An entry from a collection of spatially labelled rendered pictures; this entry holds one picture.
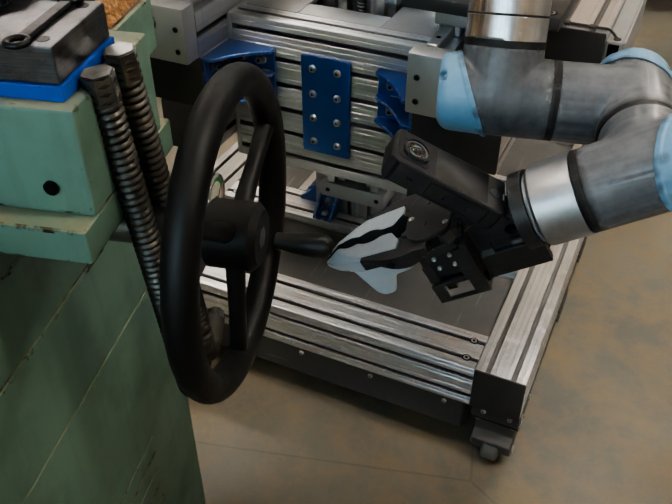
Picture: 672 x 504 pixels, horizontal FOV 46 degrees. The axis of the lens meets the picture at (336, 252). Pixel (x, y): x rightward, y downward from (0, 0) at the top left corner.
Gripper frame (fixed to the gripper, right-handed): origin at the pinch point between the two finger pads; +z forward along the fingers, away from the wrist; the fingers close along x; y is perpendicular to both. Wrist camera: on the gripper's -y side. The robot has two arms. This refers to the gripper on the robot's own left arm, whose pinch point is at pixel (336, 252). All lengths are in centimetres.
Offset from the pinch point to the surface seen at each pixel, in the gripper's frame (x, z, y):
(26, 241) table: -18.1, 10.1, -22.3
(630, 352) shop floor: 64, -4, 93
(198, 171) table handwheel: -16.1, -5.3, -21.1
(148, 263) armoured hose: -12.6, 7.7, -13.6
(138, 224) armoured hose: -12.6, 5.6, -17.3
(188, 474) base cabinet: 4, 48, 33
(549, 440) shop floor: 36, 10, 82
